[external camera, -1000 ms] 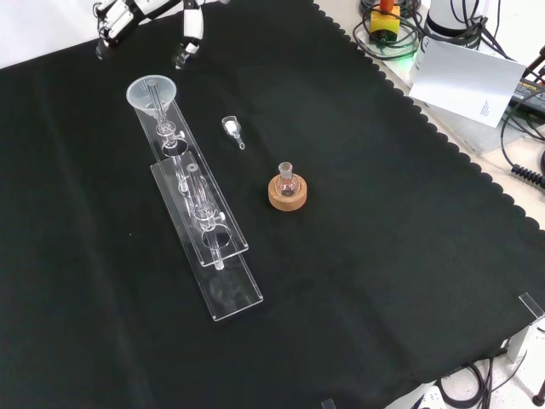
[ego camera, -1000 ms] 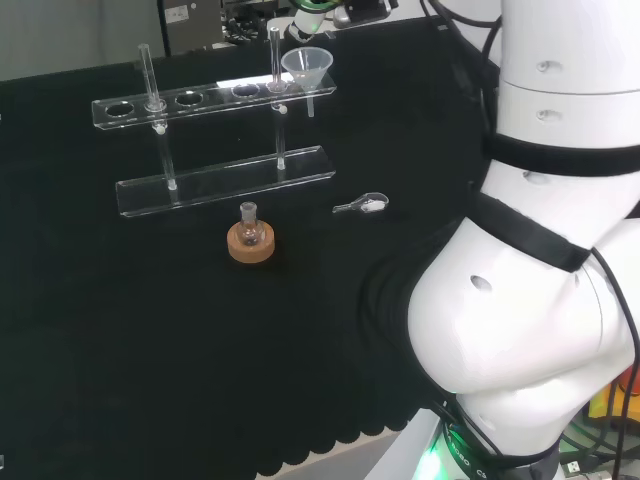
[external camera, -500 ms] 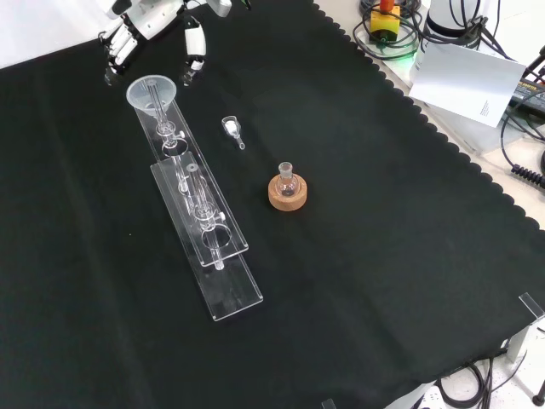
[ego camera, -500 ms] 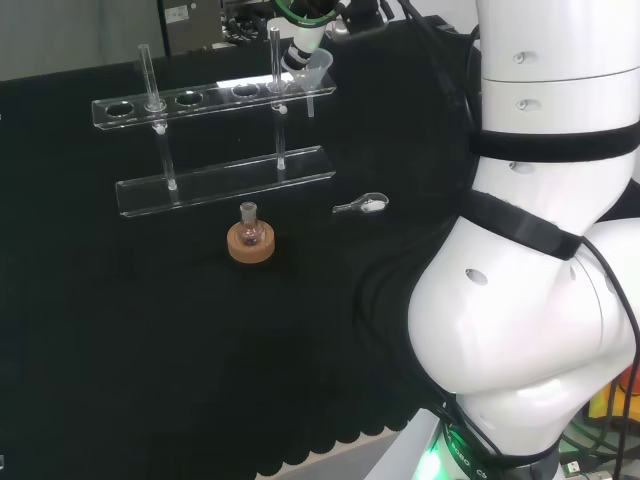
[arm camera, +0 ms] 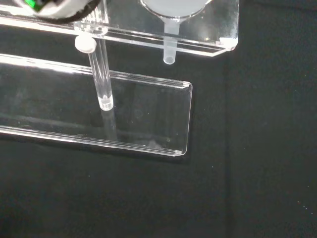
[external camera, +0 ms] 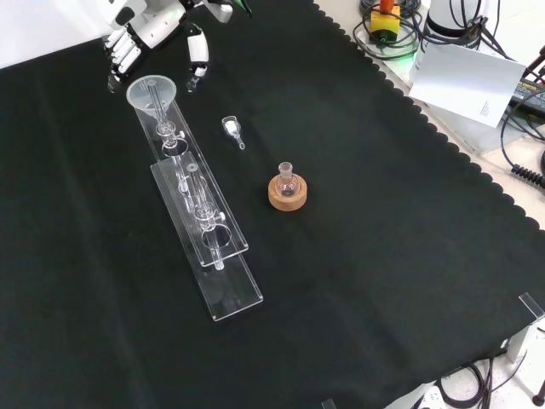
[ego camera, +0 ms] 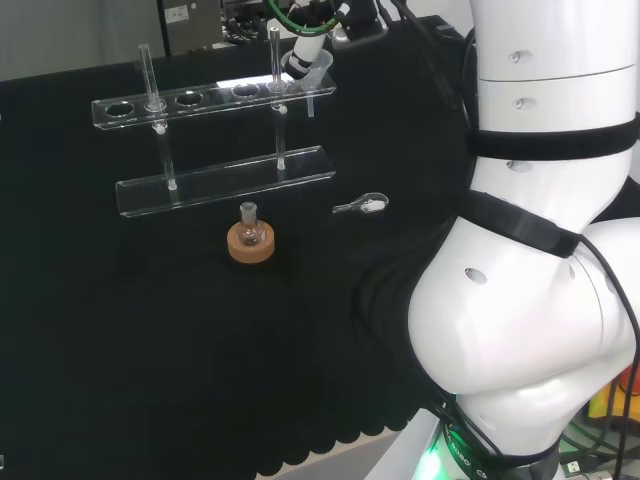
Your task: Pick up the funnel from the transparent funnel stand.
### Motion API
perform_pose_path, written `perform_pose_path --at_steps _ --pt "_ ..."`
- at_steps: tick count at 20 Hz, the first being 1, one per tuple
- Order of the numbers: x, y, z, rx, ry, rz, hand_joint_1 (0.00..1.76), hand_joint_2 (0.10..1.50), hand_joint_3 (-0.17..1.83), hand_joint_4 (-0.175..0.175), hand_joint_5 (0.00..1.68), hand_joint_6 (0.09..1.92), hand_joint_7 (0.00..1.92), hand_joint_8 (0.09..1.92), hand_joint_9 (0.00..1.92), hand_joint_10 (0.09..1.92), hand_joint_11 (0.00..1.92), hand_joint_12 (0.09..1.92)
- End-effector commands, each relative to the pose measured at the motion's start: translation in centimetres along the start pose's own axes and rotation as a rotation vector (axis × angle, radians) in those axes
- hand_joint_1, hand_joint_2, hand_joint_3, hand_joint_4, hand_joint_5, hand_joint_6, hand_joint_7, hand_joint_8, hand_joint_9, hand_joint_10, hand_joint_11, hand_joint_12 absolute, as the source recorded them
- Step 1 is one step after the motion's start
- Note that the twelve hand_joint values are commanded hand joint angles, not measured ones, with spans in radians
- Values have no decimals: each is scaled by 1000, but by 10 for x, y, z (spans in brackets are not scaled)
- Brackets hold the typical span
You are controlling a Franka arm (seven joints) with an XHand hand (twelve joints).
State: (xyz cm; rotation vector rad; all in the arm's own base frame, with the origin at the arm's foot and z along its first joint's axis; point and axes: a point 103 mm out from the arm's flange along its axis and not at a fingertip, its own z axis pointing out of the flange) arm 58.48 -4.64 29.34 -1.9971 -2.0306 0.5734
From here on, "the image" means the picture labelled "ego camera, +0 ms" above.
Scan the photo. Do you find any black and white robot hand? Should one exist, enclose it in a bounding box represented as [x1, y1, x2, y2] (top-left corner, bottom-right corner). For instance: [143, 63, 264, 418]
[267, 0, 389, 81]

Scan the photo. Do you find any translucent plastic funnel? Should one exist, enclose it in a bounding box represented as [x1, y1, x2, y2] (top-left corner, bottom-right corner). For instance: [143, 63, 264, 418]
[280, 48, 335, 119]

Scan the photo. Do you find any clear acrylic funnel stand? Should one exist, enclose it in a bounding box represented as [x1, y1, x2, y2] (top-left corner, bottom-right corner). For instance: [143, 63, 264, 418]
[91, 27, 337, 220]

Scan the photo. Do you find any grey metal cabinet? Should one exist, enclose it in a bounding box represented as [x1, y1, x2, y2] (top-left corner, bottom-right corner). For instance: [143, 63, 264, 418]
[157, 0, 225, 56]

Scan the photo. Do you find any small glass round-bottom flask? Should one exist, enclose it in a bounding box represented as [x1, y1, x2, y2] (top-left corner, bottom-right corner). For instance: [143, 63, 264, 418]
[236, 201, 264, 247]

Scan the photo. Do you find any black bench cloth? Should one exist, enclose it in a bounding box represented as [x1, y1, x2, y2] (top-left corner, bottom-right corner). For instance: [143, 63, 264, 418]
[0, 14, 640, 480]

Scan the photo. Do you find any yellow stop button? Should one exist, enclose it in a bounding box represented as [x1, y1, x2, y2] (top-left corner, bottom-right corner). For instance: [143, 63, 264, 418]
[585, 367, 640, 421]

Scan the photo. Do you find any cork ring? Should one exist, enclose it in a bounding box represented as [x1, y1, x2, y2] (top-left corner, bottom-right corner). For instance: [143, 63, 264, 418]
[227, 222, 277, 270]

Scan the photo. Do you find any black cable bundle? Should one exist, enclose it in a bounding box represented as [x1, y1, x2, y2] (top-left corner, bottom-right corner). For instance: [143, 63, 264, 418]
[558, 379, 640, 480]

